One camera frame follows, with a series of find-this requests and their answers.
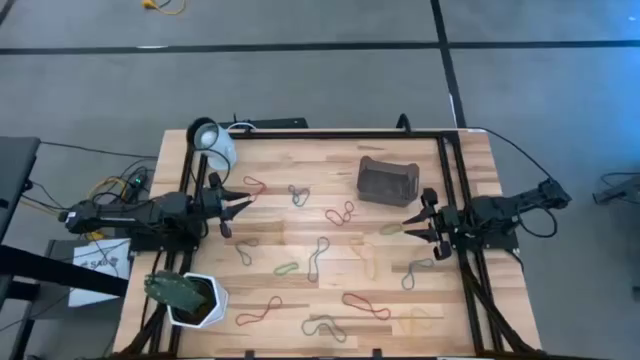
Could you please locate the white hexagonal plant pot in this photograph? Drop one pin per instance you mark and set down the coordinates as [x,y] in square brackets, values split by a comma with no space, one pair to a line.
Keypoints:
[221,300]

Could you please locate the green cactus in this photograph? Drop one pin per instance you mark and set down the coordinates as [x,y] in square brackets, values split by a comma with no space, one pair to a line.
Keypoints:
[172,292]

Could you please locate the black flat box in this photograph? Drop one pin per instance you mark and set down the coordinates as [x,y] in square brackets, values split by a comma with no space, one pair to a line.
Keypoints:
[280,123]

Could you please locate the black stand base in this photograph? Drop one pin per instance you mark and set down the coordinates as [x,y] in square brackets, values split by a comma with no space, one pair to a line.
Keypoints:
[620,192]

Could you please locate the dark gray table top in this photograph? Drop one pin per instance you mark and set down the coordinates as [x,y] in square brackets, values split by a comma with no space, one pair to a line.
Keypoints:
[15,170]

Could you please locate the black aluminium table frame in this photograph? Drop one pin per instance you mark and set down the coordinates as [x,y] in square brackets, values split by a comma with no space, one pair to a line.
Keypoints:
[350,135]

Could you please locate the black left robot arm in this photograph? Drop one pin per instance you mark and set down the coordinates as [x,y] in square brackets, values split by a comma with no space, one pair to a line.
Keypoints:
[150,212]

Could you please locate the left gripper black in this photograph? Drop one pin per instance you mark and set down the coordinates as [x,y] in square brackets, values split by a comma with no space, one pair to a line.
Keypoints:
[209,205]

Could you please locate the red rubber band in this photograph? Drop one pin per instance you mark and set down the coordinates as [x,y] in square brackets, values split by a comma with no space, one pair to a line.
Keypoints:
[367,306]
[344,215]
[262,313]
[246,179]

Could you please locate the green rubber band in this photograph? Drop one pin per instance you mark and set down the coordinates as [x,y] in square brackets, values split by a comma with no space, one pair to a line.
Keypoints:
[275,272]

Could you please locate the black table leg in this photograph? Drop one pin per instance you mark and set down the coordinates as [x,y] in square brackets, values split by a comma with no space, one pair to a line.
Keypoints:
[22,342]

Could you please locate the yellow-green rubber band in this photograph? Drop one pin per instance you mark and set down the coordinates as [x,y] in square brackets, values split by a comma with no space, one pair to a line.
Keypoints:
[382,231]

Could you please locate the black power strip green light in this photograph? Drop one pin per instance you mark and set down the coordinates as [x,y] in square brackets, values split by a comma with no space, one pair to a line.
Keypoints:
[136,184]

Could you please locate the gray plastic bin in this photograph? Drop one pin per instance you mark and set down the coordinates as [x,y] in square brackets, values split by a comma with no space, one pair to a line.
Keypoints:
[387,185]

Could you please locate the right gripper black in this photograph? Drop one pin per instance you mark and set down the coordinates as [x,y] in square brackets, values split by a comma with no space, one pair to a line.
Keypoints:
[449,224]

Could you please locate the white cylindrical lamp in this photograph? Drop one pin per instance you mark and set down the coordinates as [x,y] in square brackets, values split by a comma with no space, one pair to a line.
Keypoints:
[220,145]

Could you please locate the blue rubber band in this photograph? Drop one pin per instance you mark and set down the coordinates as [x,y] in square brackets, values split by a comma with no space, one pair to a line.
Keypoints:
[412,268]
[330,326]
[243,244]
[315,257]
[298,192]

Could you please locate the black beam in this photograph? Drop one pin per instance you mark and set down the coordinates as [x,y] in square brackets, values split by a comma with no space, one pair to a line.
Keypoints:
[50,271]

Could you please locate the black floor tape strip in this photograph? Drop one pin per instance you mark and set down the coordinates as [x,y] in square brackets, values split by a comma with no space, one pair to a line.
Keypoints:
[300,47]
[447,65]

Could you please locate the gray flat box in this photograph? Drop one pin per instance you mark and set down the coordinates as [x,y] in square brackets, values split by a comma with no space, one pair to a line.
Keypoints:
[57,250]

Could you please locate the white paper sign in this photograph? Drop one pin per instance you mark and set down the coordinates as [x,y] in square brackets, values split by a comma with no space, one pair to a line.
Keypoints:
[107,250]

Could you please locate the yellow rubber band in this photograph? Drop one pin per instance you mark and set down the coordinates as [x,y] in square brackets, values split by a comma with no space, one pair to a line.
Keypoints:
[414,320]
[371,270]

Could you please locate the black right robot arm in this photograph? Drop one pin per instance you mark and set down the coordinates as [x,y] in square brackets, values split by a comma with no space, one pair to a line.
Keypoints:
[500,210]

